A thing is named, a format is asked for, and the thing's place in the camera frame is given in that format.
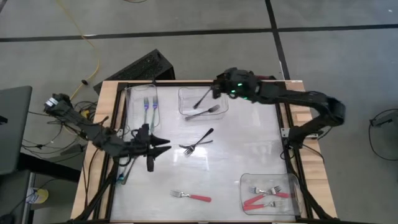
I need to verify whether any clear plastic bin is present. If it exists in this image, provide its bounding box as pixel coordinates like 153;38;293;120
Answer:
239;172;303;217
124;83;162;135
177;83;229;121

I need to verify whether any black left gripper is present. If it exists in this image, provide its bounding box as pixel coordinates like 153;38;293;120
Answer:
130;123;172;173

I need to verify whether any black cable bundle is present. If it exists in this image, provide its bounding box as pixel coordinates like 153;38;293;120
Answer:
21;99;103;162

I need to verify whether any red-handled silver fork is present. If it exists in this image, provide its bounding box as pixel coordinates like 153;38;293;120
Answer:
248;185;290;199
170;190;213;203
243;200;285;212
243;185;282;207

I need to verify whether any yellow cable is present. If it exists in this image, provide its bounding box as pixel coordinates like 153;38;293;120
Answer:
55;0;101;108

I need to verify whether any black metal table frame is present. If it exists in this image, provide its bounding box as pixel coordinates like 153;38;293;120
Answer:
73;80;338;224

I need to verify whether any yellow roll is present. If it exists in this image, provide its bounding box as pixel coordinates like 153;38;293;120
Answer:
26;187;50;205

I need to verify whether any black floor beam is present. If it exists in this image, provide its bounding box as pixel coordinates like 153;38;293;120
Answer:
18;152;82;183

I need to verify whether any dark grey cabinet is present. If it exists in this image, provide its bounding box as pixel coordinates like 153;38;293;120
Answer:
0;86;33;177

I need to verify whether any black perforated box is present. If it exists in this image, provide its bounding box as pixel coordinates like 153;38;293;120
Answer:
93;49;176;94

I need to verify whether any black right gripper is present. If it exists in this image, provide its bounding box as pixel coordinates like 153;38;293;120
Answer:
212;67;261;101

